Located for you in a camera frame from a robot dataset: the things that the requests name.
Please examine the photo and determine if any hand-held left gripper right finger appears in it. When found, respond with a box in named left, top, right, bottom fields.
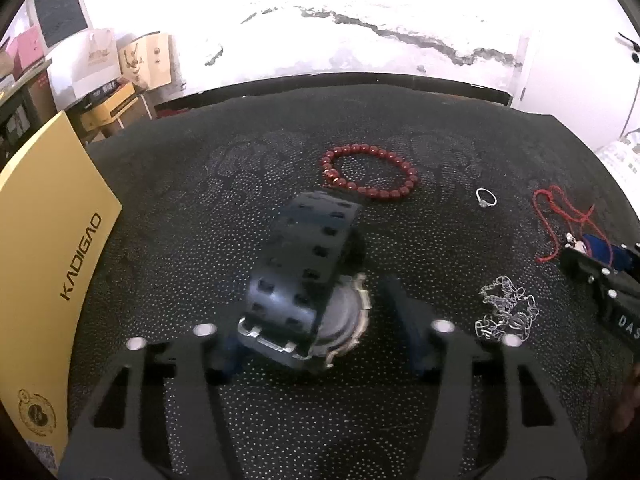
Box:
left=379, top=275, right=588, bottom=480

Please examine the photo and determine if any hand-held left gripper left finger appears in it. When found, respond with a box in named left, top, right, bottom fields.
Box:
left=59, top=324, right=251, bottom=480

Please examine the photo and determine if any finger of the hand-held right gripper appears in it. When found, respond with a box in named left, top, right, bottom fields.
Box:
left=556, top=246, right=621, bottom=301
left=582, top=234, right=640, bottom=277

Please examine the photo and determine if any red cord necklace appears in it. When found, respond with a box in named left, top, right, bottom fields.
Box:
left=531, top=185, right=598, bottom=265

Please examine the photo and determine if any silver chain necklace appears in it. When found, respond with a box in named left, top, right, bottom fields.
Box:
left=474, top=276, right=541, bottom=343

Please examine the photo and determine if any black wristwatch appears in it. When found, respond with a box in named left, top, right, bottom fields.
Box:
left=236, top=191, right=373, bottom=372

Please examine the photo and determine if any red bead bracelet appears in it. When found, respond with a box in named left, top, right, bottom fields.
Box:
left=320, top=144, right=420, bottom=202

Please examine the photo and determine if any yellow jewelry box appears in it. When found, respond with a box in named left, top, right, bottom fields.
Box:
left=0, top=110, right=123, bottom=478

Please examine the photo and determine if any white printed sack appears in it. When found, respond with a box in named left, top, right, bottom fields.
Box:
left=595, top=132, right=640, bottom=191

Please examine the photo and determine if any black patterned cloth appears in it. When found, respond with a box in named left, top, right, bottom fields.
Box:
left=65, top=84, right=640, bottom=480

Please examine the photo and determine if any white door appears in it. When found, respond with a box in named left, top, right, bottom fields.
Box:
left=520, top=10, right=640, bottom=151

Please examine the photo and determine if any yellow cardboard box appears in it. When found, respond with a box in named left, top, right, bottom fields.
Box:
left=80, top=85, right=151, bottom=133

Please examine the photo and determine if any flat black box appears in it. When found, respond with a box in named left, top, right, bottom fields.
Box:
left=82, top=80, right=136, bottom=106

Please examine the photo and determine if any tan paper bag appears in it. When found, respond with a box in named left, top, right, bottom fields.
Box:
left=117, top=32, right=173, bottom=91

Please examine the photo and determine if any tall brown cardboard box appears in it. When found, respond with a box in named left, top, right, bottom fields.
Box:
left=27, top=72, right=60, bottom=122

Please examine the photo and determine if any white paper bag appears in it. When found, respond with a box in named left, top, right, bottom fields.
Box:
left=60, top=27, right=121, bottom=101

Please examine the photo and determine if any pink box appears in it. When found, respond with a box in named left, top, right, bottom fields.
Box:
left=7, top=27, right=46, bottom=78

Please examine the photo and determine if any white framed dark board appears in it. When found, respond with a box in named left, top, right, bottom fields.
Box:
left=31, top=0, right=93, bottom=53

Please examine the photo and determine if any black door handle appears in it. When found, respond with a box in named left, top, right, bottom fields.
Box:
left=617, top=32, right=640, bottom=63

